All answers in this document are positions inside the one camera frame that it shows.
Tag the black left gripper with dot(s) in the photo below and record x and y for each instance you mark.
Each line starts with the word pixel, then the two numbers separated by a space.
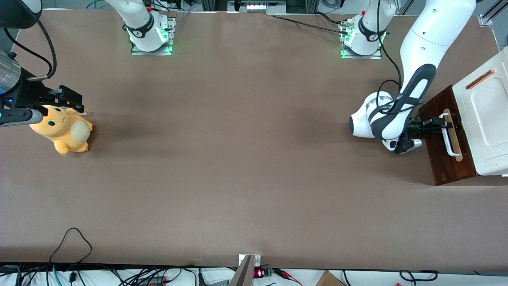
pixel 416 128

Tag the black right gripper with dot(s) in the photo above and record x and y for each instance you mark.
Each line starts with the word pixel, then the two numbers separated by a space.
pixel 28 92

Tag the dark wooden drawer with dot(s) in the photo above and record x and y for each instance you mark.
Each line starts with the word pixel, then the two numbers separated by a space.
pixel 436 159

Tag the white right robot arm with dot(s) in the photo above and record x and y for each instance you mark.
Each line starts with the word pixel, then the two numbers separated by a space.
pixel 143 24

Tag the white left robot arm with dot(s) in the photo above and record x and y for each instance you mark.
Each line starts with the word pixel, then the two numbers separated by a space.
pixel 428 39

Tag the yellow plush toy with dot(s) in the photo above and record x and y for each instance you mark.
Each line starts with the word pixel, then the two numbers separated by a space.
pixel 59 131

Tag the copper strip on cabinet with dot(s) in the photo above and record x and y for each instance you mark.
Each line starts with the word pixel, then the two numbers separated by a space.
pixel 480 79

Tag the brown cardboard box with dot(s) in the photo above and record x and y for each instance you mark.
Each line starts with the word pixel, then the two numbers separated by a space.
pixel 329 280

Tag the black power adapter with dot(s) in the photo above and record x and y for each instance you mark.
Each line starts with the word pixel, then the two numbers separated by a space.
pixel 152 281

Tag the red clip lead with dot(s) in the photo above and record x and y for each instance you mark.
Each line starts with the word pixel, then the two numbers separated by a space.
pixel 287 276

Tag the white power strip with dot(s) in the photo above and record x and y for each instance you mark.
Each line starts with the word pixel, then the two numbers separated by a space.
pixel 258 6

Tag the red LED display module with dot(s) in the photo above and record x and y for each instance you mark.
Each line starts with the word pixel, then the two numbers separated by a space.
pixel 258 273

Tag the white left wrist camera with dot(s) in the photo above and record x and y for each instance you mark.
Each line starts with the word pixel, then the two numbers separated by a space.
pixel 403 146

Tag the white cabinet with wooden frame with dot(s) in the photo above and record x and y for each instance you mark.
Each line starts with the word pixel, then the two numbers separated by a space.
pixel 488 119

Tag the metal base plate of right arm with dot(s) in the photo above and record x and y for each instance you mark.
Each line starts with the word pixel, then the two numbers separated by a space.
pixel 151 53

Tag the metal base plate of left arm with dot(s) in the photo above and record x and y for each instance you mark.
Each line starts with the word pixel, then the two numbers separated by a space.
pixel 361 57

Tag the aluminium frame profile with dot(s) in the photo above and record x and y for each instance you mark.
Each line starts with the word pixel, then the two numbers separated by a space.
pixel 486 20

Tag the grey metal mount post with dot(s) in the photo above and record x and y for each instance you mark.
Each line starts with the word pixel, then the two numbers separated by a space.
pixel 248 274

